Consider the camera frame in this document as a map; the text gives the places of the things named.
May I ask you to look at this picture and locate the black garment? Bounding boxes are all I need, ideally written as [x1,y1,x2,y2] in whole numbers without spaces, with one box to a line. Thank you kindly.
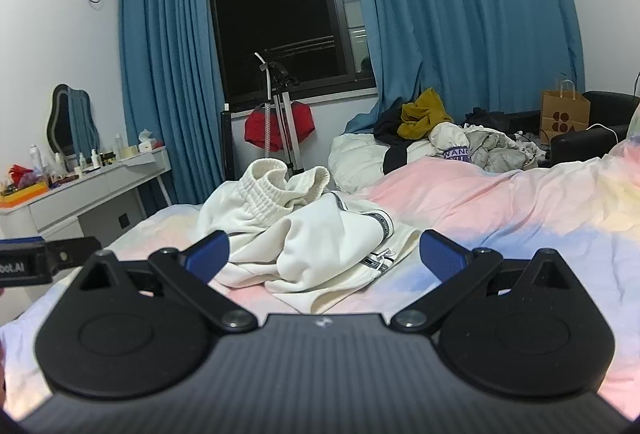
[374,107,426,175]

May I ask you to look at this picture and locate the red cloth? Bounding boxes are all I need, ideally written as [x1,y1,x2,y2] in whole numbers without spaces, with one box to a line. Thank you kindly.
[244,102,317,150]

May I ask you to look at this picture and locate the white garment with purple print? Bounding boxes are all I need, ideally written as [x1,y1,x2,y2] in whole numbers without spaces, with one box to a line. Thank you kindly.
[432,121,473,162]

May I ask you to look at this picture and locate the dark window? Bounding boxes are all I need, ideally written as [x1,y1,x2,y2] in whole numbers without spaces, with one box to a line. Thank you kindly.
[202,0,378,110]

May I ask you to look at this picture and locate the pastel tie-dye duvet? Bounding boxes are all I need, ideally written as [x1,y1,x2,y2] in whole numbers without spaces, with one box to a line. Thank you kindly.
[0,141,640,415]

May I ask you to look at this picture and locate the white pants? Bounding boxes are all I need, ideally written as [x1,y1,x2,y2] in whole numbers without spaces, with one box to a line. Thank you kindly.
[197,159,423,310]

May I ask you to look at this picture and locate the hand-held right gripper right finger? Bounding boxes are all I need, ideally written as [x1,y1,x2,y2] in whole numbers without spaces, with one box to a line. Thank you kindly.
[390,229,571,334]

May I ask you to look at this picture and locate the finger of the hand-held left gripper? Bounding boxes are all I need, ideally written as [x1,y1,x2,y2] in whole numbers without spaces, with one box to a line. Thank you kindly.
[45,236,103,274]

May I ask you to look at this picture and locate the brown paper bag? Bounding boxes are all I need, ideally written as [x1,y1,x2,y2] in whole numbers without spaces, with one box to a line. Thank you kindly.
[539,79,591,145]

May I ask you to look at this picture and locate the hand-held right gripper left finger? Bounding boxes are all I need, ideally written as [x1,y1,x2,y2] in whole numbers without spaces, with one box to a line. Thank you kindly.
[75,230,258,334]

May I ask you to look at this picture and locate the wavy black-framed mirror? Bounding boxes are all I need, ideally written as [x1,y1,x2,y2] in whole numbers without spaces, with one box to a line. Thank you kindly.
[46,83,102,157]

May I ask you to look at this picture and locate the white pillow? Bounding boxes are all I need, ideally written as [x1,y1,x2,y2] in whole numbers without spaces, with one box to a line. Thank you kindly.
[327,131,401,192]

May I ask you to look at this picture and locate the blue curtain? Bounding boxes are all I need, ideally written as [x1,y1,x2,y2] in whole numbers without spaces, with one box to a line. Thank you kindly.
[342,0,586,135]
[117,0,226,210]

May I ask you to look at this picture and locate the white dressing table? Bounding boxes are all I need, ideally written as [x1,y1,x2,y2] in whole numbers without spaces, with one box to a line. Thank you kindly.
[0,145,173,240]

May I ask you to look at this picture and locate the mustard yellow garment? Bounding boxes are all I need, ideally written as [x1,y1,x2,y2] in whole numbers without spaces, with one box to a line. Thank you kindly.
[397,88,453,140]

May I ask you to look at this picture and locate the black armchair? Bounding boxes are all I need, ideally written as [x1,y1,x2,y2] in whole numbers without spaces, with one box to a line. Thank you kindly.
[550,90,640,160]

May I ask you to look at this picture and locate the orange tray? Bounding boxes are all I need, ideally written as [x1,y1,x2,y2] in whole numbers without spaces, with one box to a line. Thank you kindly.
[0,181,51,209]

